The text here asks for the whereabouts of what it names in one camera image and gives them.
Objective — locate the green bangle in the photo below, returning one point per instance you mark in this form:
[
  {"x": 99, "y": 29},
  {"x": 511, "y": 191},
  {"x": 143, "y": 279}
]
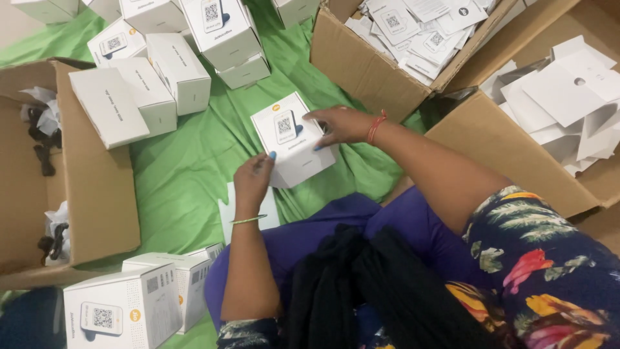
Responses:
[{"x": 248, "y": 220}]

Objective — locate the person's right hand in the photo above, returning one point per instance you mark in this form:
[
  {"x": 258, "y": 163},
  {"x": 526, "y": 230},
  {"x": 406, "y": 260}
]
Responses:
[{"x": 348, "y": 126}]

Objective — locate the brown cardboard carton with inserts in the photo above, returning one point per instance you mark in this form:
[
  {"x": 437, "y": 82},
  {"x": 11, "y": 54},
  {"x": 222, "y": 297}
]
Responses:
[{"x": 499, "y": 160}]

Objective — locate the white printed product box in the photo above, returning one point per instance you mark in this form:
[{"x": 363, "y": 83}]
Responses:
[
  {"x": 209, "y": 250},
  {"x": 123, "y": 310},
  {"x": 193, "y": 286},
  {"x": 295, "y": 155}
]

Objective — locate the dark blue cloth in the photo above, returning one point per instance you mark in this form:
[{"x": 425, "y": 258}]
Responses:
[{"x": 29, "y": 320}]

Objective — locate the brown cardboard carton with sleeves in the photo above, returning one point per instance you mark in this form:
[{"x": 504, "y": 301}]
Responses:
[{"x": 368, "y": 77}]

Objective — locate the heap of flat printed sleeves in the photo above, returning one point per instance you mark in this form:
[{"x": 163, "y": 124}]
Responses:
[{"x": 426, "y": 39}]

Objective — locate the pile of white cartons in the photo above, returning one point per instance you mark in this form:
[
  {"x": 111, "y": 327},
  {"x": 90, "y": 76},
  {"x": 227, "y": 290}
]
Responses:
[{"x": 164, "y": 63}]

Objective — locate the heap of white card inserts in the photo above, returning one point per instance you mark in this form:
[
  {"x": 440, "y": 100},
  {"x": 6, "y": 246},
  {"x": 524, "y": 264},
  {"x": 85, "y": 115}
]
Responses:
[{"x": 566, "y": 97}]

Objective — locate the person's left hand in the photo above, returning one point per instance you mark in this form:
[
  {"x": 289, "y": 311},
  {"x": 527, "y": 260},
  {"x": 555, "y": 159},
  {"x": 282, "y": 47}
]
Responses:
[{"x": 251, "y": 186}]

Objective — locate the dark floral shirt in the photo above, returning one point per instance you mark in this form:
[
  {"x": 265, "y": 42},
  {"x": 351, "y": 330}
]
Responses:
[{"x": 542, "y": 271}]

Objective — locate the white paper sheet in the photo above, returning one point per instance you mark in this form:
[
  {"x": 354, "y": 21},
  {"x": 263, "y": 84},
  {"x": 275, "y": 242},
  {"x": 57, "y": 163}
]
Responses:
[{"x": 270, "y": 213}]

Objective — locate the purple trousers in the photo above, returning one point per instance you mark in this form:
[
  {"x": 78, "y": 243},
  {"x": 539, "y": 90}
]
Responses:
[{"x": 416, "y": 228}]

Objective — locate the green cloth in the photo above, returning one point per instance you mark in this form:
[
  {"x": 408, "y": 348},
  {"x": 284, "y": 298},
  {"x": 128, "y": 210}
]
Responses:
[{"x": 193, "y": 169}]

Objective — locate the black scarf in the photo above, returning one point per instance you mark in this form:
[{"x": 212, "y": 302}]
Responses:
[{"x": 378, "y": 291}]

